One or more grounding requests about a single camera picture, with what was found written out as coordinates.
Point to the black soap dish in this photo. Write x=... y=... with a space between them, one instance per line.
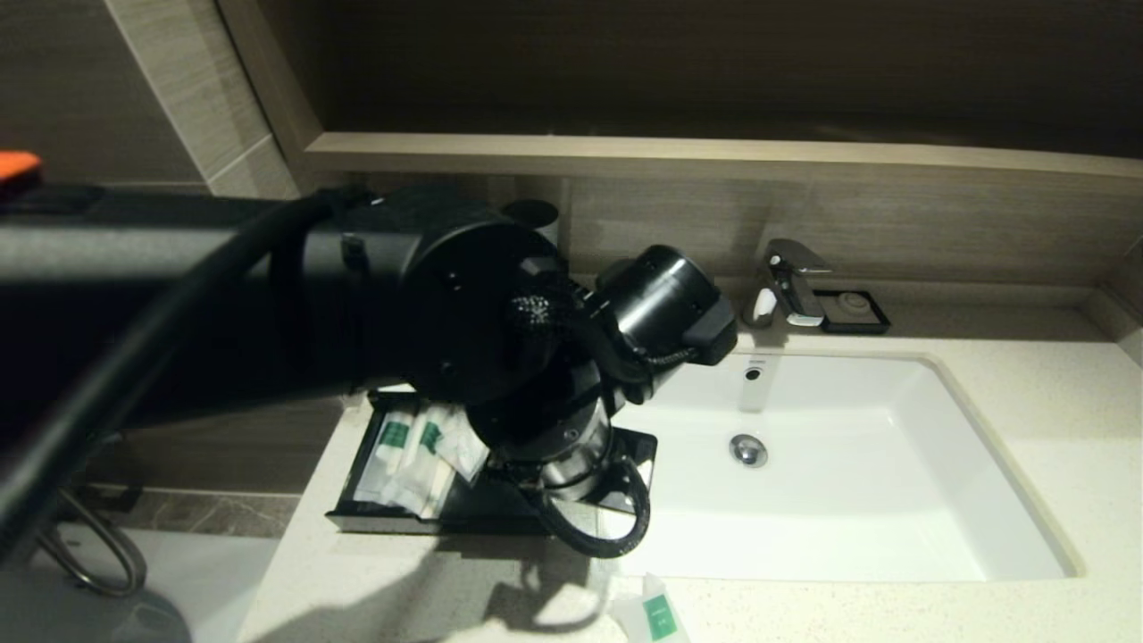
x=826 y=326

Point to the grey cup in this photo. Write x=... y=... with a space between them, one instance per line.
x=529 y=212

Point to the chrome drain stopper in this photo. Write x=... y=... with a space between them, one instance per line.
x=748 y=450

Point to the wooden wall shelf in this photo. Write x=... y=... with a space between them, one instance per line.
x=714 y=157

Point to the orange and black left arm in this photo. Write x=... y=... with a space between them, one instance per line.
x=357 y=304

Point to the black pull-out drawer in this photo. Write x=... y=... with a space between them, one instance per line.
x=482 y=513

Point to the white sink basin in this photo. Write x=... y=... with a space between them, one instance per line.
x=848 y=500

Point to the round grey soap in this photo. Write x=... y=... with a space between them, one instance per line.
x=853 y=308

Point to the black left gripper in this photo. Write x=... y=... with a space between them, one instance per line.
x=554 y=438

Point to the chrome faucet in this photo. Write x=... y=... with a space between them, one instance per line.
x=790 y=284

